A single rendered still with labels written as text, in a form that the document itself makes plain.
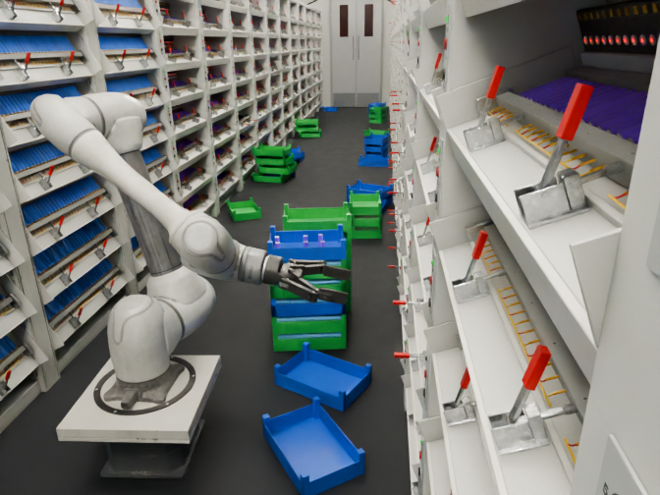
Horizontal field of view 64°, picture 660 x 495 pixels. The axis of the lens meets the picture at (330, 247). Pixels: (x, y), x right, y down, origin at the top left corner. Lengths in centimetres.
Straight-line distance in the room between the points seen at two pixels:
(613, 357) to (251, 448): 161
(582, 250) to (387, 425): 165
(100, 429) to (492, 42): 131
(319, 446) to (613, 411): 156
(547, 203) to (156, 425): 131
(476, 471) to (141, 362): 108
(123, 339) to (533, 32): 123
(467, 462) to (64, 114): 125
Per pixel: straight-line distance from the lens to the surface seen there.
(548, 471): 46
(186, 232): 115
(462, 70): 82
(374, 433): 183
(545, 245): 35
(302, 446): 178
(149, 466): 175
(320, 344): 222
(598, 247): 23
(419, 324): 143
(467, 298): 70
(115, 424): 160
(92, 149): 150
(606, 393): 25
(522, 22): 83
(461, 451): 76
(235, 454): 178
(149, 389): 164
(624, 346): 23
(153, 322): 156
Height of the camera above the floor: 118
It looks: 21 degrees down
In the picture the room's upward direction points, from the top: 1 degrees counter-clockwise
